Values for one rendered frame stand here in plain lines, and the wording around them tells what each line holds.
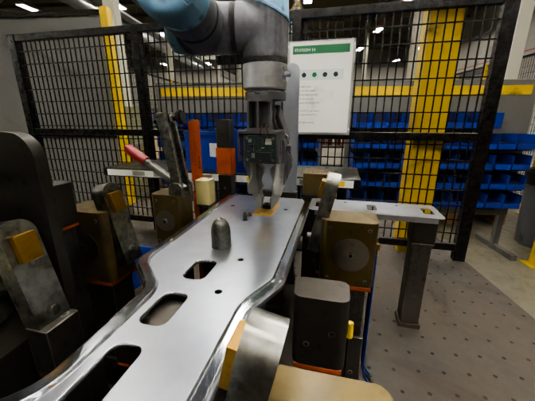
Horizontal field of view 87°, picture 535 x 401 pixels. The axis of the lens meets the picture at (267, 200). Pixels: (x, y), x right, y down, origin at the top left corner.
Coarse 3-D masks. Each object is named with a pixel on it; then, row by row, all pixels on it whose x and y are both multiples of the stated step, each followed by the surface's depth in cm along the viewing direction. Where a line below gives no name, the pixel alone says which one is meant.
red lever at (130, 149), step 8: (128, 144) 60; (128, 152) 60; (136, 152) 60; (136, 160) 60; (144, 160) 60; (152, 168) 60; (160, 168) 60; (160, 176) 60; (168, 176) 60; (184, 184) 60
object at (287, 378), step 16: (288, 368) 19; (272, 384) 18; (288, 384) 18; (304, 384) 18; (320, 384) 18; (336, 384) 18; (352, 384) 18; (368, 384) 18; (272, 400) 17; (288, 400) 17; (304, 400) 17; (320, 400) 17; (336, 400) 17; (352, 400) 17; (368, 400) 17; (384, 400) 17
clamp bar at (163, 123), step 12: (156, 120) 57; (168, 120) 56; (180, 120) 55; (168, 132) 56; (168, 144) 56; (180, 144) 59; (168, 156) 57; (180, 156) 60; (168, 168) 58; (180, 168) 60; (180, 180) 58
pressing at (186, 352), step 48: (192, 240) 49; (240, 240) 49; (288, 240) 49; (144, 288) 35; (192, 288) 35; (240, 288) 35; (96, 336) 27; (144, 336) 28; (192, 336) 28; (48, 384) 22; (144, 384) 23; (192, 384) 23
